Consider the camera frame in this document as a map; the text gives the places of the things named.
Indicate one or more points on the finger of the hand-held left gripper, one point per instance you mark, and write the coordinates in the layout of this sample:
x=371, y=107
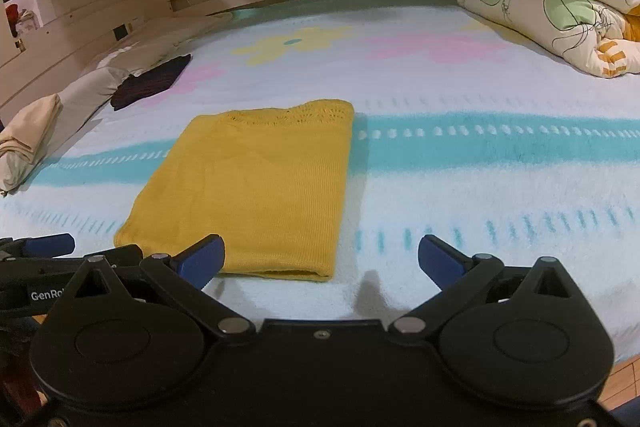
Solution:
x=47, y=245
x=120, y=252

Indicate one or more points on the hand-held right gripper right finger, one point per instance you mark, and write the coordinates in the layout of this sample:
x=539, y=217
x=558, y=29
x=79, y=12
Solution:
x=440, y=259

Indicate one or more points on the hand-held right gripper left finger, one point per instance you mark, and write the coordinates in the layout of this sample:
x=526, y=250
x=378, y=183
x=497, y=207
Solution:
x=202, y=259

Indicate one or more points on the yellow knit sweater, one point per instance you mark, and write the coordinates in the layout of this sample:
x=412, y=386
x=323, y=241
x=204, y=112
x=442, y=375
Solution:
x=250, y=187

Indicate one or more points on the beige pillow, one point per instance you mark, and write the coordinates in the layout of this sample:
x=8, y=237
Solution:
x=25, y=137

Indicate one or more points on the dark folded cloth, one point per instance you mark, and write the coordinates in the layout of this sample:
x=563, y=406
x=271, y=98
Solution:
x=150, y=82

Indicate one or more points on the grey white pillow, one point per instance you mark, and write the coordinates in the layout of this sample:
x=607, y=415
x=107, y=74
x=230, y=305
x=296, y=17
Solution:
x=100, y=79

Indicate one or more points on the red items on shelf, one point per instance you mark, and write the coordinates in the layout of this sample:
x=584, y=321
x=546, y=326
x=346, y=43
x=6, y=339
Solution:
x=20, y=19

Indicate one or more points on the floral folded quilt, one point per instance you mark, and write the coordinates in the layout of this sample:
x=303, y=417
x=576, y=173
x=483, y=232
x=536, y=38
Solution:
x=555, y=2

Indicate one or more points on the wall socket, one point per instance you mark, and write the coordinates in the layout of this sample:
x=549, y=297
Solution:
x=124, y=33

